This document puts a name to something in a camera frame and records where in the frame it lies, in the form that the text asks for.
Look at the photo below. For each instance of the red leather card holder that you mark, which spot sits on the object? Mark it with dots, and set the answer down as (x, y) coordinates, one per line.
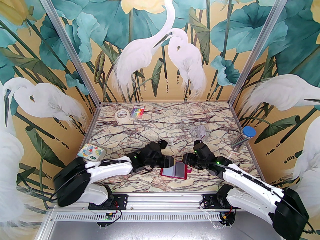
(163, 172)

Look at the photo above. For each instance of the clear plastic card box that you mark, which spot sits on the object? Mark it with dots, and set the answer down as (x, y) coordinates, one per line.
(198, 131)

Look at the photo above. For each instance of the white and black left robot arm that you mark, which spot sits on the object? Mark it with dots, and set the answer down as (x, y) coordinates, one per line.
(110, 166)

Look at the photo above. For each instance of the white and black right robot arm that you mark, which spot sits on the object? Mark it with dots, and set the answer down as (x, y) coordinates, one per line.
(250, 184)

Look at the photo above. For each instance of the small clear tape scrap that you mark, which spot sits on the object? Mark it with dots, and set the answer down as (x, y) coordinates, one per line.
(171, 141)

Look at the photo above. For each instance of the pack of coloured markers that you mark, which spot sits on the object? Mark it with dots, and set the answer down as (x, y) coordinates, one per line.
(138, 112)

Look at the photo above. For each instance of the beige masking tape roll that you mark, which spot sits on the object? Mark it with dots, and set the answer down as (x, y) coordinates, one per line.
(118, 118)

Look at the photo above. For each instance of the perforated metal strip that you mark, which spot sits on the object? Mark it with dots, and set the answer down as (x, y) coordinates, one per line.
(162, 217)

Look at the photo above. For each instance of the clear tube with blue lid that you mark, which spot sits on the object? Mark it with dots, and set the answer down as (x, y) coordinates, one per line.
(248, 131)

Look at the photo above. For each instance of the steel sheet tray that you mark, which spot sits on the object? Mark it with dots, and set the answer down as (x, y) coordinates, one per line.
(162, 231)

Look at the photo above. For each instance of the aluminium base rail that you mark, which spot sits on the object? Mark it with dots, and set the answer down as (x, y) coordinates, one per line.
(162, 201)

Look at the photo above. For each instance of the black round bracket plate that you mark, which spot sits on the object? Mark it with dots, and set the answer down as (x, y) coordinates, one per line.
(231, 220)

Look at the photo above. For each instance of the aluminium frame post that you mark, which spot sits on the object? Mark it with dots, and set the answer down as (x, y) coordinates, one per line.
(70, 46)
(257, 46)

